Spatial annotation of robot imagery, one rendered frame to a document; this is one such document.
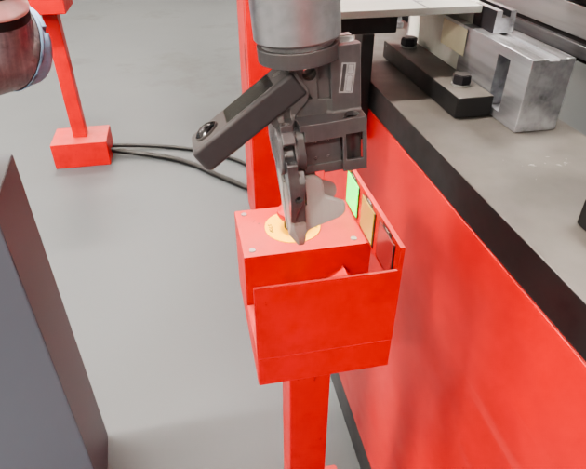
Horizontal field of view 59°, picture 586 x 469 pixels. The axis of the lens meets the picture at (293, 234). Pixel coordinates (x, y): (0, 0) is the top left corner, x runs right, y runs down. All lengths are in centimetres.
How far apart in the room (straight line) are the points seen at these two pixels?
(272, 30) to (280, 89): 5
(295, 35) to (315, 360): 36
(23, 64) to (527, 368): 76
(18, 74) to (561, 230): 74
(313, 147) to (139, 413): 111
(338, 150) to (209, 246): 152
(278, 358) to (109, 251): 149
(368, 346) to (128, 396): 99
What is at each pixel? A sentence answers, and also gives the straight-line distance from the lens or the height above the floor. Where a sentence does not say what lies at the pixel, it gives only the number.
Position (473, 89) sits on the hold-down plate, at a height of 91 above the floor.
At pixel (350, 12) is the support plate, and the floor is 100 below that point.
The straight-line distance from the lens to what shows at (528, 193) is 62.
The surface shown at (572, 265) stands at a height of 87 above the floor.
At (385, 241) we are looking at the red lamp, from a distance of 58.
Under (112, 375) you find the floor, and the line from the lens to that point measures 159.
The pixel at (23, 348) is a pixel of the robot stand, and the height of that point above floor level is 51.
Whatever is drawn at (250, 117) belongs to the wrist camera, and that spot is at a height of 98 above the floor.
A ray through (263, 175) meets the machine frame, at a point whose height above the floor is 25.
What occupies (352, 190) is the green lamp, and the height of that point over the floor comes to 82.
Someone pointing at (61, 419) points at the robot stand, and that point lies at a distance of 113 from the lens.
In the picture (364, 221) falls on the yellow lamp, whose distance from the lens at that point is 65.
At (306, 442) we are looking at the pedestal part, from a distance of 88.
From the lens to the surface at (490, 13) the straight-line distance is 84.
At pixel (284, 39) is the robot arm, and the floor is 105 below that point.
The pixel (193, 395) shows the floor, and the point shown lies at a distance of 149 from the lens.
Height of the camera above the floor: 116
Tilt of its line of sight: 35 degrees down
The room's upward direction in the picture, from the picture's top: straight up
